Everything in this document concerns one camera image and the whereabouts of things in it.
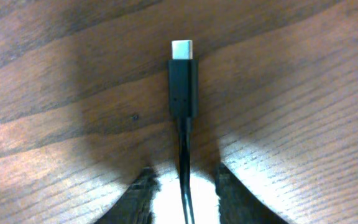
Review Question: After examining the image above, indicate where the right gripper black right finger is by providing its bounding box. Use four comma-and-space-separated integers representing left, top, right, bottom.
214, 163, 288, 224

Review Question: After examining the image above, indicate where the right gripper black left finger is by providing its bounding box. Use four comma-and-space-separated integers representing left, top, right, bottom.
94, 167, 160, 224

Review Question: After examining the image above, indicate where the black USB charging cable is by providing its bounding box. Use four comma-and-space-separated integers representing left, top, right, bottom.
167, 39, 199, 224

